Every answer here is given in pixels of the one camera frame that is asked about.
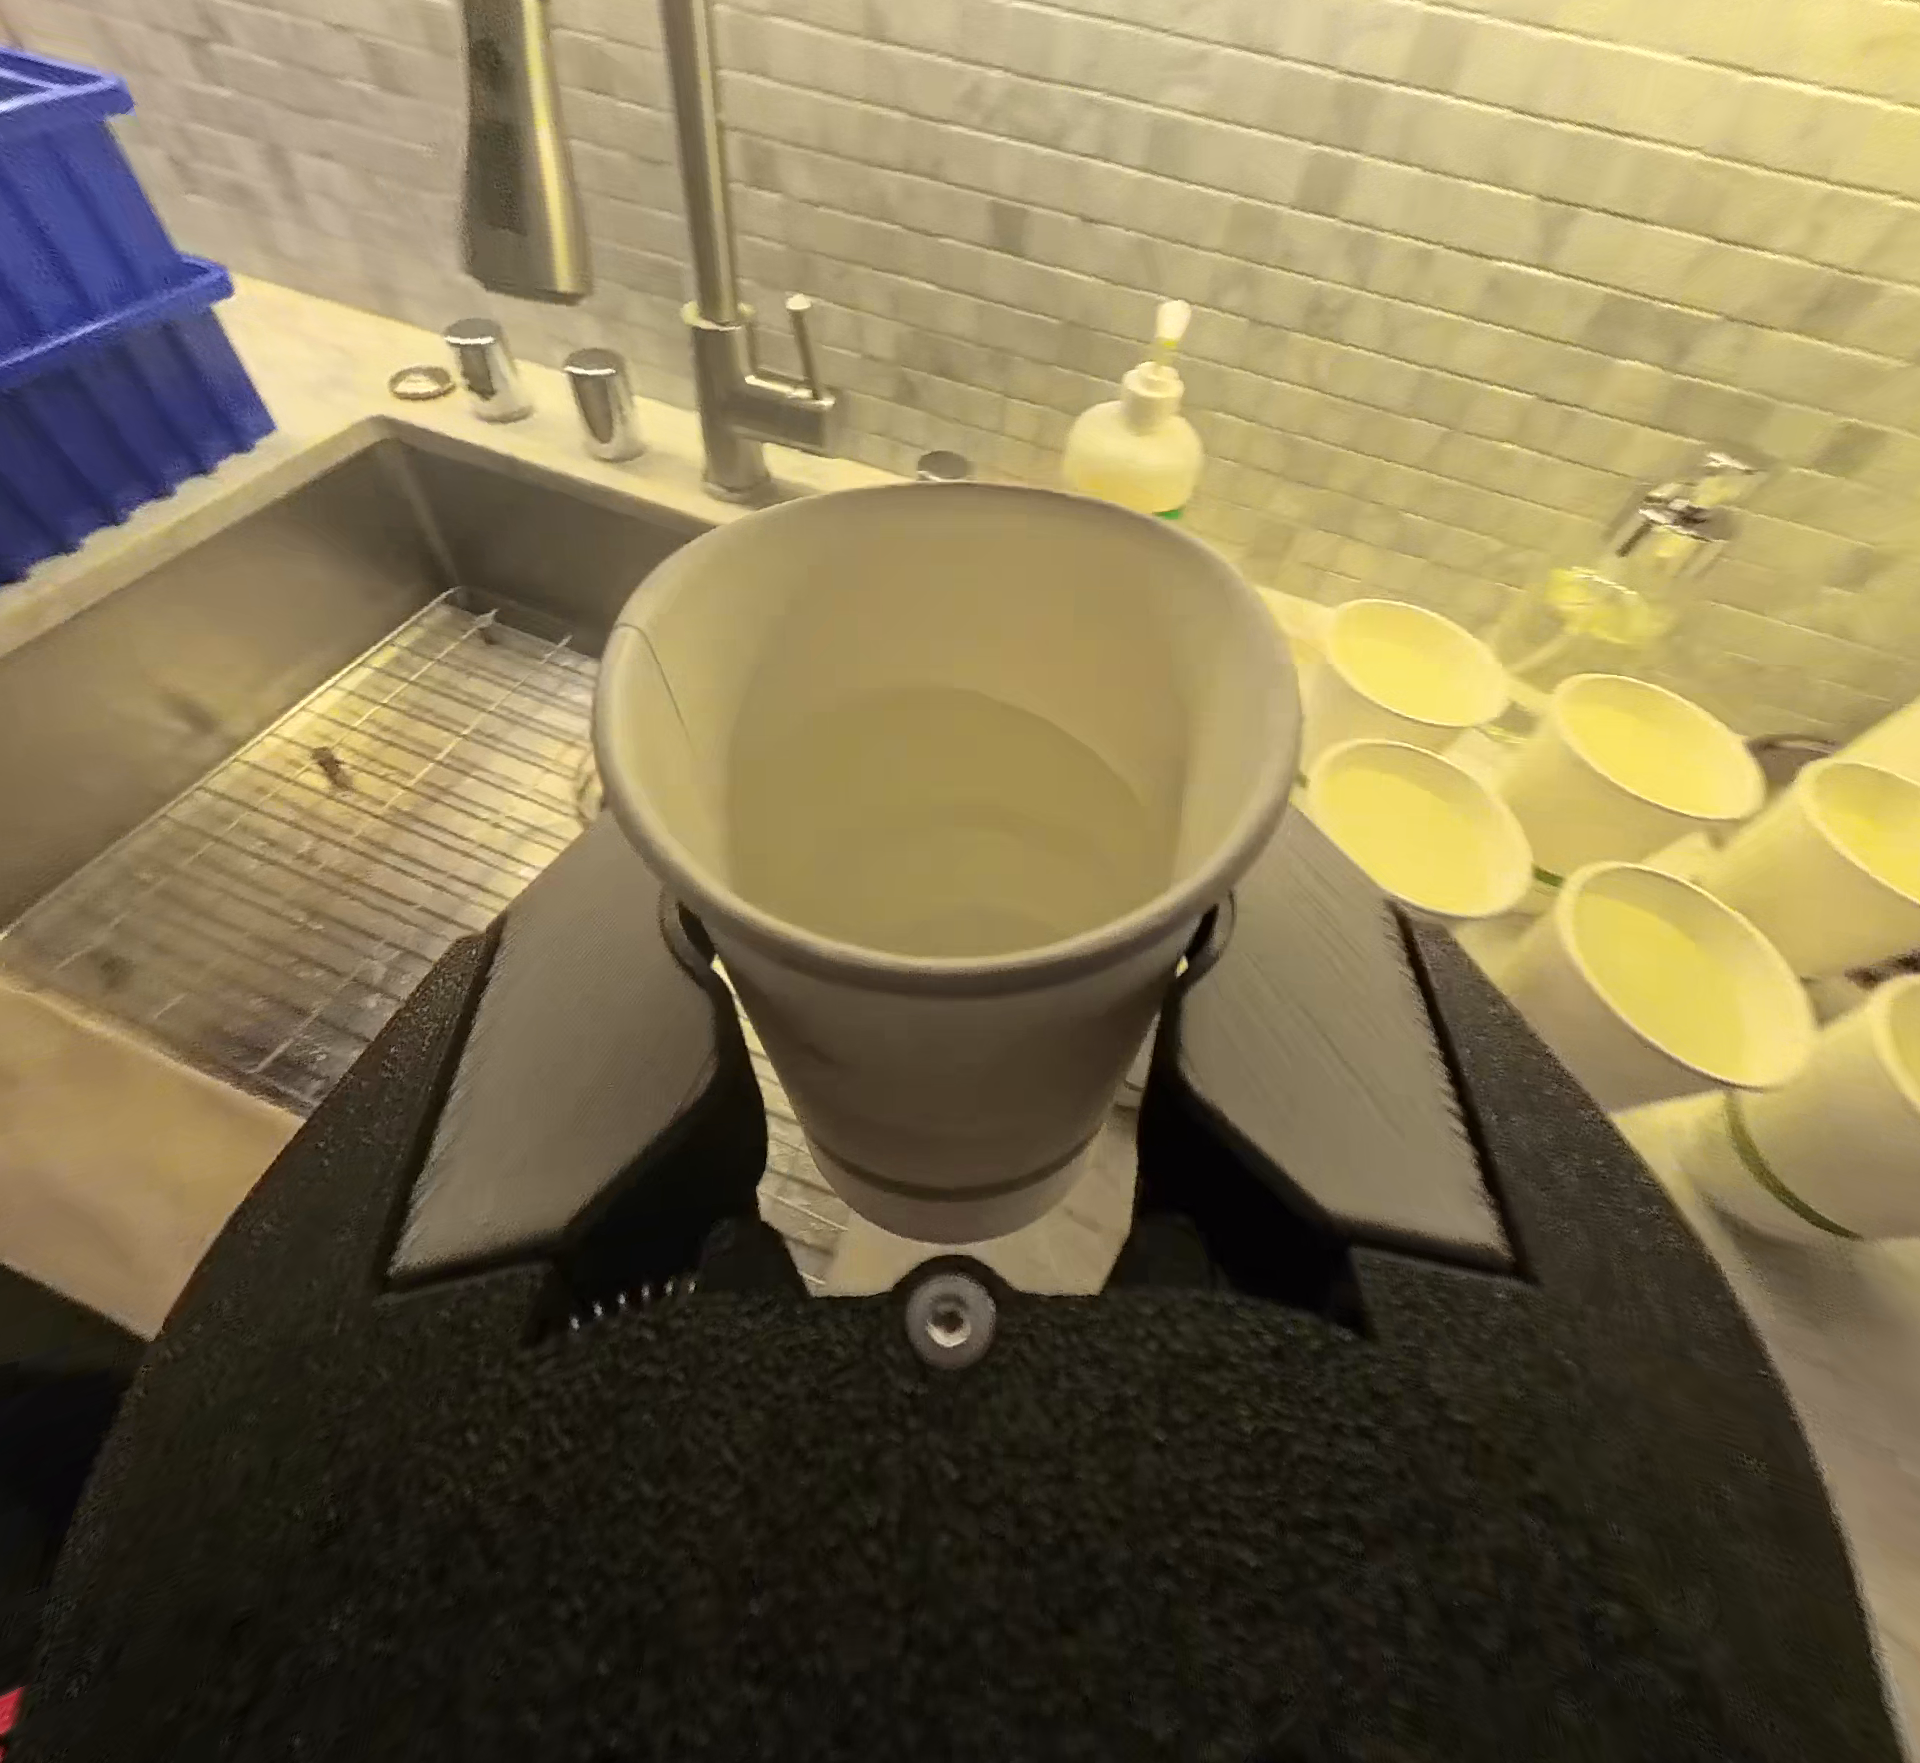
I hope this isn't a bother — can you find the steel faucet spray head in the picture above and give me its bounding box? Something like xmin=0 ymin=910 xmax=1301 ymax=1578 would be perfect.
xmin=442 ymin=0 xmax=594 ymax=303

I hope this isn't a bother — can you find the wire sink grid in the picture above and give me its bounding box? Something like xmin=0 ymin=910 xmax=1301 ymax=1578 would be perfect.
xmin=0 ymin=589 xmax=841 ymax=1256

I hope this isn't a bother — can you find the glass soap dispenser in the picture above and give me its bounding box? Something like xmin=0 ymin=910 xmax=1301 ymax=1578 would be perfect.
xmin=1499 ymin=451 xmax=1771 ymax=687

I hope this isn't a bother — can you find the blue plastic crate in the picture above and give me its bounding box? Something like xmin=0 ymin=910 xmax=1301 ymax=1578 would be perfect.
xmin=0 ymin=47 xmax=190 ymax=349
xmin=0 ymin=261 xmax=276 ymax=589

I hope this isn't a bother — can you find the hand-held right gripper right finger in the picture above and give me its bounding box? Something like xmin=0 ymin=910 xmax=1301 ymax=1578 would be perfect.
xmin=1123 ymin=810 xmax=1518 ymax=1308

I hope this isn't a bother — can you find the stainless steel sink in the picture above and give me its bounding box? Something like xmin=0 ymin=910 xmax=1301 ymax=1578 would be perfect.
xmin=0 ymin=419 xmax=781 ymax=1248

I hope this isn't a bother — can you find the marble desk countertop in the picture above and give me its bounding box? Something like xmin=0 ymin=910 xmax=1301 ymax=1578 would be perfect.
xmin=0 ymin=271 xmax=1920 ymax=1646

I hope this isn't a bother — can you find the steel kitchen faucet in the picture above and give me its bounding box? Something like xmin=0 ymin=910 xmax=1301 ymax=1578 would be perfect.
xmin=630 ymin=0 xmax=839 ymax=509

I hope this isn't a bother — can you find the dish soap pump bottle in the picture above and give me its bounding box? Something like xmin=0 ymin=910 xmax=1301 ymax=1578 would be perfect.
xmin=1061 ymin=301 xmax=1205 ymax=521

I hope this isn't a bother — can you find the green-banded white paper cup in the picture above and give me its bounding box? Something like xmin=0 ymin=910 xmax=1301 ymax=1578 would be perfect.
xmin=591 ymin=481 xmax=1304 ymax=1244

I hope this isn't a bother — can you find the group of white paper cups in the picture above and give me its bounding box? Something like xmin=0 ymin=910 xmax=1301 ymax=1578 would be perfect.
xmin=1295 ymin=599 xmax=1920 ymax=1244

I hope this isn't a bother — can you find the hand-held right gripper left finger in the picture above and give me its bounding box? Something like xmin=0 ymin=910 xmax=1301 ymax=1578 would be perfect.
xmin=383 ymin=816 xmax=769 ymax=1328

